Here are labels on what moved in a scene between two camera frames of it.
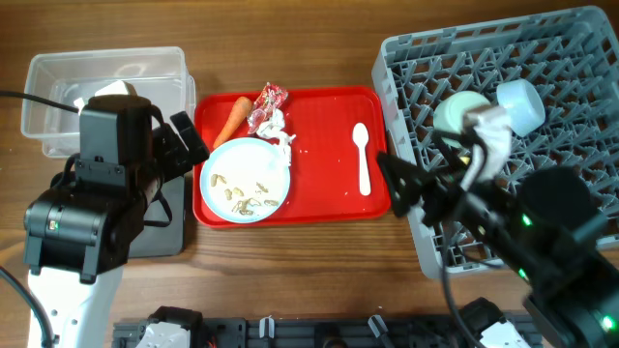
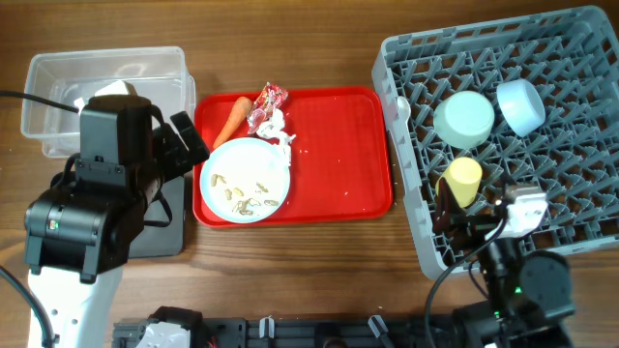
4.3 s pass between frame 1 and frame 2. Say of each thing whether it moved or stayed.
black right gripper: moved
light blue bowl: stayed
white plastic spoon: moved
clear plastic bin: stayed
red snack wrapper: stayed
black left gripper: stayed
